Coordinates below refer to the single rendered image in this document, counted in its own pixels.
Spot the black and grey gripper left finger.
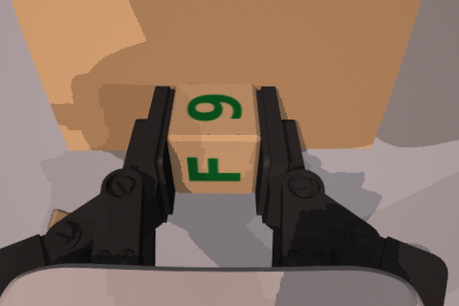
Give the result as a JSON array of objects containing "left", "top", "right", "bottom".
[{"left": 0, "top": 86, "right": 176, "bottom": 296}]

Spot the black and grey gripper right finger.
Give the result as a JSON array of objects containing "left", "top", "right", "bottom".
[{"left": 255, "top": 86, "right": 448, "bottom": 306}]

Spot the tan wooden block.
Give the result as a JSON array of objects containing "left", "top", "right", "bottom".
[
  {"left": 49, "top": 210, "right": 70, "bottom": 228},
  {"left": 167, "top": 84, "right": 261, "bottom": 193}
]

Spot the tan square mat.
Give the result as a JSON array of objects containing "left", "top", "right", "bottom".
[{"left": 11, "top": 0, "right": 421, "bottom": 150}]

